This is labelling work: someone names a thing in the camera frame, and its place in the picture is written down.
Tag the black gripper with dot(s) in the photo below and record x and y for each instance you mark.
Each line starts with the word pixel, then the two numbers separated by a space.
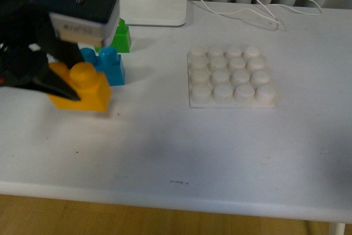
pixel 27 37

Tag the yellow two-stud block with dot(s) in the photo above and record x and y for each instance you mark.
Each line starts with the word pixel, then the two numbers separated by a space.
pixel 91 86

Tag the blue three-stud block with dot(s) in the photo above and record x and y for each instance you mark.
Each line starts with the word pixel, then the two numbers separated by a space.
pixel 107 61

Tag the green two-stud block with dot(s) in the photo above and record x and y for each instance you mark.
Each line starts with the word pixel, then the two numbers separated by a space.
pixel 122 39

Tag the white desk lamp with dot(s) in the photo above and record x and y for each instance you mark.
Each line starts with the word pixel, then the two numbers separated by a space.
pixel 170 13

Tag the white grey camera box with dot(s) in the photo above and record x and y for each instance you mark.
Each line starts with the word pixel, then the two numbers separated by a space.
pixel 92 22

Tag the white studded base plate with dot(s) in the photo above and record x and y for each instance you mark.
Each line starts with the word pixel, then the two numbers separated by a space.
pixel 231 78

